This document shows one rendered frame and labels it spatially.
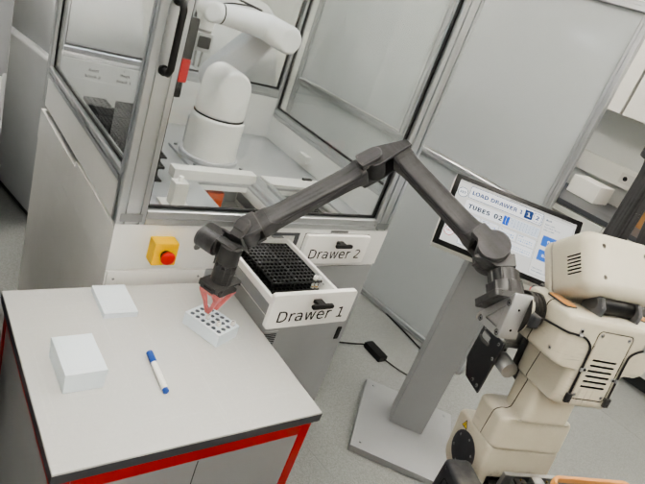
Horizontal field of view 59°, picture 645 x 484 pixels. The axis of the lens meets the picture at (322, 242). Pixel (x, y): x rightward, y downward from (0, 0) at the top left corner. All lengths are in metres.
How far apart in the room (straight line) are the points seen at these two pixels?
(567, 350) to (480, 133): 2.02
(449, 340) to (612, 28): 1.60
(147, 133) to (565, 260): 1.05
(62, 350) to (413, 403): 1.71
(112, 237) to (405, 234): 2.20
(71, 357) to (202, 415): 0.31
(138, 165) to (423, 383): 1.61
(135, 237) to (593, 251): 1.15
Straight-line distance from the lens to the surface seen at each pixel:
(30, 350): 1.44
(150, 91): 1.48
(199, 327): 1.55
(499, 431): 1.54
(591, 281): 1.37
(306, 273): 1.72
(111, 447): 1.25
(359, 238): 2.05
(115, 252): 1.64
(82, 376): 1.32
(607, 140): 5.05
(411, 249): 3.46
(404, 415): 2.71
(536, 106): 3.10
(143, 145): 1.52
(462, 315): 2.43
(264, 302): 1.57
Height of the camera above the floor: 1.67
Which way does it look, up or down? 23 degrees down
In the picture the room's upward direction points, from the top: 21 degrees clockwise
